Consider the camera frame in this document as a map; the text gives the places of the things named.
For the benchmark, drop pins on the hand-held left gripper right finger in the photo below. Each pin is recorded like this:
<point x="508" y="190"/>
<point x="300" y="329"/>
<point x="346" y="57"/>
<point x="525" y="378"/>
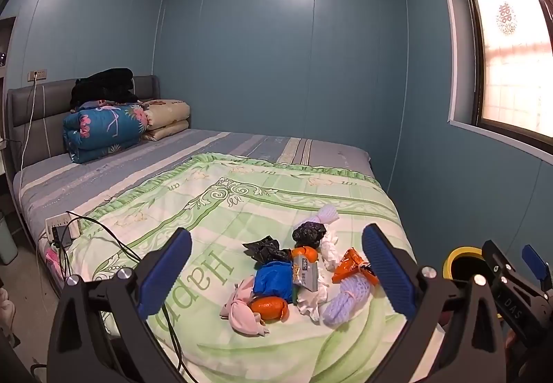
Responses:
<point x="389" y="275"/>

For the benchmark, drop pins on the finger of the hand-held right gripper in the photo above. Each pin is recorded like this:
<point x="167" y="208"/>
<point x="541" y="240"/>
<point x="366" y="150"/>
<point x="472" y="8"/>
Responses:
<point x="497" y="262"/>
<point x="535" y="264"/>

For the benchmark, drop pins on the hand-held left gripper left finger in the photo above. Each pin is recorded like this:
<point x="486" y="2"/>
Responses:
<point x="166" y="275"/>

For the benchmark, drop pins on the yellow rimmed black trash bin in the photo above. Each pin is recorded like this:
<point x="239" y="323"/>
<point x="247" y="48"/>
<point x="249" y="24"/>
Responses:
<point x="464" y="250"/>

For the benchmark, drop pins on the orange snack wrapper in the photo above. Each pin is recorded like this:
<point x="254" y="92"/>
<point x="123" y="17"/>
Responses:
<point x="350" y="266"/>

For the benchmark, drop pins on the large purple foam net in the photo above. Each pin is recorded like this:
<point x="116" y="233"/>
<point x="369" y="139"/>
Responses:
<point x="345" y="303"/>

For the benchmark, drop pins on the white twisted plastic wrap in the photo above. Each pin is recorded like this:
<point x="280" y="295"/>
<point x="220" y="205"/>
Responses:
<point x="329" y="251"/>

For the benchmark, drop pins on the white tissue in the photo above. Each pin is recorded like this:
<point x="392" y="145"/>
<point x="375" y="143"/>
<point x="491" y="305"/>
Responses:
<point x="311" y="301"/>

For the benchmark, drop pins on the pink cloth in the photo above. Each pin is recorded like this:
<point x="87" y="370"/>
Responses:
<point x="242" y="311"/>
<point x="52" y="260"/>

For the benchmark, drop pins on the pink purple sock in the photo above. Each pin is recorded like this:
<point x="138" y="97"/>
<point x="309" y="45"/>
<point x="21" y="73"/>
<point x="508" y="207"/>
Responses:
<point x="327" y="216"/>

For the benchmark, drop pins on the black plastic bag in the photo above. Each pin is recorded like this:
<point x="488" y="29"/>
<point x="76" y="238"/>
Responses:
<point x="309" y="234"/>
<point x="268" y="253"/>

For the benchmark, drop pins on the blue plastic bag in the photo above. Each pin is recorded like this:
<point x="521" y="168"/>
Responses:
<point x="274" y="279"/>

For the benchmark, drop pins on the orange bag front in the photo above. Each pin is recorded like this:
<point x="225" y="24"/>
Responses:
<point x="270" y="308"/>

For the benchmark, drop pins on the black power adapter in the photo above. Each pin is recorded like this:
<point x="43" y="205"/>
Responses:
<point x="62" y="235"/>

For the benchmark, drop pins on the green printed blanket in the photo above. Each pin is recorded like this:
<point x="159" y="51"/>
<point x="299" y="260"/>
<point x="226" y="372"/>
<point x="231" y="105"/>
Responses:
<point x="259" y="210"/>

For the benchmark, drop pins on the white power strip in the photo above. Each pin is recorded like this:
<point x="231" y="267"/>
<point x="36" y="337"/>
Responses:
<point x="60" y="221"/>

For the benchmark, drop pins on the bed with striped grey sheet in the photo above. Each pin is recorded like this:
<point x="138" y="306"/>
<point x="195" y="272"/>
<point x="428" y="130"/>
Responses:
<point x="173" y="149"/>

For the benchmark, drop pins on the blue floral folded quilt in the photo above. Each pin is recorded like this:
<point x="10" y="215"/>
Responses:
<point x="103" y="128"/>

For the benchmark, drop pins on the beige pillows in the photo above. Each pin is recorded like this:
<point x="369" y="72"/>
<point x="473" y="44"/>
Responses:
<point x="168" y="115"/>

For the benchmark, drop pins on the pale green bin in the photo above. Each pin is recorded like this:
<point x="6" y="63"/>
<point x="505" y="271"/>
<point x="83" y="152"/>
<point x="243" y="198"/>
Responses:
<point x="6" y="240"/>

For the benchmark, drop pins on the brown framed window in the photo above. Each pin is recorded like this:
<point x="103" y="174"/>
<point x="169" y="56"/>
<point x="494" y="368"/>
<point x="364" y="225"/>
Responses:
<point x="510" y="76"/>

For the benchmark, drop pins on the black clothing pile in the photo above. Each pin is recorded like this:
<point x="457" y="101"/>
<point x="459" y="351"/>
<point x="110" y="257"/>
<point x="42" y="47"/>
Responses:
<point x="103" y="85"/>

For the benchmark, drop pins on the grey padded headboard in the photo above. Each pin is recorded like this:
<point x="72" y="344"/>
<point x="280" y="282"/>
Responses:
<point x="47" y="106"/>

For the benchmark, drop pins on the red window decal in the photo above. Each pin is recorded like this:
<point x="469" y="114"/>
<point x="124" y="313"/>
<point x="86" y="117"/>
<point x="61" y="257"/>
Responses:
<point x="506" y="18"/>

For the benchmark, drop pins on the beige wall outlet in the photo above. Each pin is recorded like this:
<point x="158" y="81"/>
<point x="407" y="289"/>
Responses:
<point x="38" y="74"/>

